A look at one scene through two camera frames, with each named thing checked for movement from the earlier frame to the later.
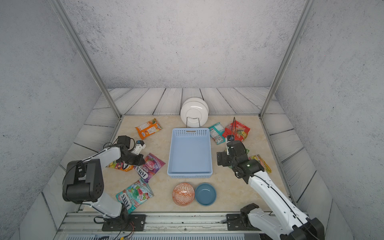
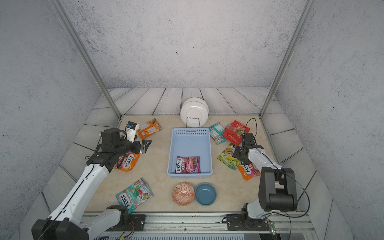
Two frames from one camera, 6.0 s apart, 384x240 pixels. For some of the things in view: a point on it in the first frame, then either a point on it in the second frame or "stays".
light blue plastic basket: [190, 153] stays
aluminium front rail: [79, 223] stays
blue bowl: [205, 194] stays
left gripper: [139, 162] -> [142, 149]
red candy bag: [239, 131] stays
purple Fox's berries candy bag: [152, 165] -> [188, 165]
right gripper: [225, 155] -> [236, 154]
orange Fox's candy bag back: [151, 127] stays
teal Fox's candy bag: [134, 196] stays
